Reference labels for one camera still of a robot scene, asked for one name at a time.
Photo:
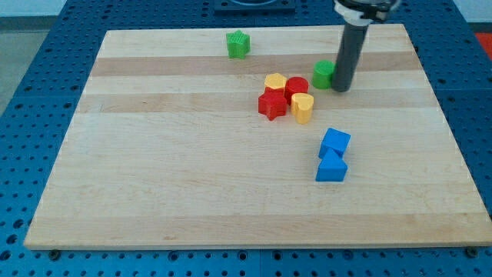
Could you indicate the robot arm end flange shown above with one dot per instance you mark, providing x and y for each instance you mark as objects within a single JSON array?
[{"x": 364, "y": 12}]

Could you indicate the red star block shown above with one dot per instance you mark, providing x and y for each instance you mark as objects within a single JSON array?
[{"x": 272, "y": 104}]

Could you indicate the blue cube block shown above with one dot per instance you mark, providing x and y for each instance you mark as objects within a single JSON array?
[{"x": 335, "y": 140}]

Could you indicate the green star block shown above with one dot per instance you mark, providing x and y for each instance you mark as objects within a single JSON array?
[{"x": 238, "y": 44}]

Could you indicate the light wooden board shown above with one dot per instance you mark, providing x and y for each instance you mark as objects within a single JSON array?
[{"x": 167, "y": 150}]

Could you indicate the yellow hexagon block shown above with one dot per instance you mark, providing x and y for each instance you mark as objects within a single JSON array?
[{"x": 275, "y": 81}]

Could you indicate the yellow heart block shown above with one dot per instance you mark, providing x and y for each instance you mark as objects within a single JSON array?
[{"x": 302, "y": 107}]

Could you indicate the red cylinder block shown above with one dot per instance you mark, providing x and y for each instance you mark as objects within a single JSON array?
[{"x": 295, "y": 85}]

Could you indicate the blue triangular prism block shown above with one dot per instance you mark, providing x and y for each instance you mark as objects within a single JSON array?
[{"x": 332, "y": 168}]

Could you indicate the green cylinder block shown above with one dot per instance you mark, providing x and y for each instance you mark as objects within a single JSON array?
[{"x": 322, "y": 74}]

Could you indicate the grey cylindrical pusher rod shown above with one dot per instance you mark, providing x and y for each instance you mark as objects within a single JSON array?
[{"x": 348, "y": 56}]

